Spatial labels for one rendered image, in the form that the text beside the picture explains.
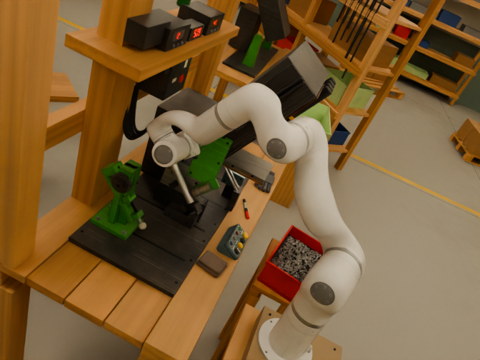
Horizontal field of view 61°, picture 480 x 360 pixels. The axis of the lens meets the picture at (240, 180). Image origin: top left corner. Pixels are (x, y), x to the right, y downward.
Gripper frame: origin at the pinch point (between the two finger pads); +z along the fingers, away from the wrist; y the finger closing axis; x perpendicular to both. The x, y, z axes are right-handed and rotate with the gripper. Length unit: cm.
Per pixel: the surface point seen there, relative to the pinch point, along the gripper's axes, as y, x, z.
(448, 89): -98, -305, 860
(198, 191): -19.2, 5.5, -0.7
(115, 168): 0.4, 22.1, -23.9
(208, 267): -44.9, 5.1, -17.3
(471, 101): -147, -360, 918
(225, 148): -6.6, -9.9, 2.7
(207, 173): -14.2, 0.6, 2.9
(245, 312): -64, -3, -19
